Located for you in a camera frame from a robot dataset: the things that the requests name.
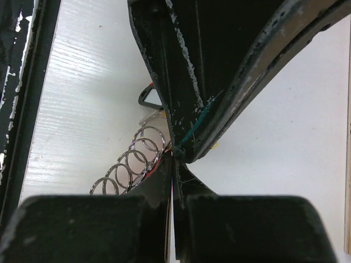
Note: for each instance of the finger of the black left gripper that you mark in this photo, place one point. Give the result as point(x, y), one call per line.
point(289, 29)
point(193, 50)

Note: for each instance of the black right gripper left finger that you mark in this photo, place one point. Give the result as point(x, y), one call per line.
point(128, 228)

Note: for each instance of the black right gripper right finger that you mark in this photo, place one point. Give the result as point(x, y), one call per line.
point(212, 228)

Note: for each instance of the keyring bunch with coloured tags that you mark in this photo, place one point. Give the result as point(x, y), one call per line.
point(144, 153)

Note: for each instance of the yellow tag key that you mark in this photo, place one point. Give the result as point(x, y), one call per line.
point(215, 145)

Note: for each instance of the wooden rack base tray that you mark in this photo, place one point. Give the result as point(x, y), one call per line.
point(347, 189)

